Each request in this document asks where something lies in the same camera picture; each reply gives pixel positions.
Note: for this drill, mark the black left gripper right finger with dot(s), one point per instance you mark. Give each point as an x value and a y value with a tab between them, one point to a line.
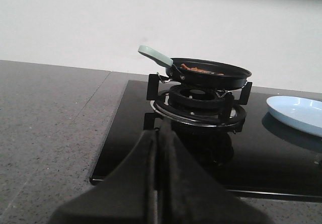
189	195

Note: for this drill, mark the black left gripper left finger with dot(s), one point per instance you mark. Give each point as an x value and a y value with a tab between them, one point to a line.
120	198

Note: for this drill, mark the black frying pan green handle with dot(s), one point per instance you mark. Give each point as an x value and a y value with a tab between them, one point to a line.
234	77

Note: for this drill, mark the brown meat pieces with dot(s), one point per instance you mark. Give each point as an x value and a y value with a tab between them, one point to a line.
183	66

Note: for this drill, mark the light blue plate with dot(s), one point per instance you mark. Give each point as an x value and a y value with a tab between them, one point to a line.
299	113

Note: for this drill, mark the black glass gas cooktop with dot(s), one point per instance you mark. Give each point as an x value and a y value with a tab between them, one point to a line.
267	159

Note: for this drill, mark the black pan support grate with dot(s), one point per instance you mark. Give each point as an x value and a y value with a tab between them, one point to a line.
230	117

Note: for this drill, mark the black round gas burner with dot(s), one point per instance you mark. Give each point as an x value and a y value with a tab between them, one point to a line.
194	98

